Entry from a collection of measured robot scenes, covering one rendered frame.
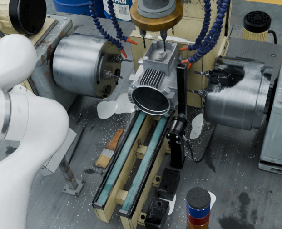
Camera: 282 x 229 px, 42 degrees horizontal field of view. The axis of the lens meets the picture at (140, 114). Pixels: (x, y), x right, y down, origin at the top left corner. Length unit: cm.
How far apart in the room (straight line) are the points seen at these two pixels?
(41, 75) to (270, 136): 90
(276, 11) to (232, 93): 246
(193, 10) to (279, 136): 57
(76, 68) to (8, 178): 73
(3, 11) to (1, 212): 88
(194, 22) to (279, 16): 217
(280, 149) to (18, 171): 91
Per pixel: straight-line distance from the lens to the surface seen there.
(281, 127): 129
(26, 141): 81
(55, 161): 124
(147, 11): 123
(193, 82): 155
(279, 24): 352
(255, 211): 140
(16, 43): 86
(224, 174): 146
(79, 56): 144
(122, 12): 297
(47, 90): 158
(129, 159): 141
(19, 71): 82
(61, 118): 80
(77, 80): 145
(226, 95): 127
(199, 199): 93
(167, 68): 136
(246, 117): 129
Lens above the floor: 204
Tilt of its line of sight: 49 degrees down
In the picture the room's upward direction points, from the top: 9 degrees counter-clockwise
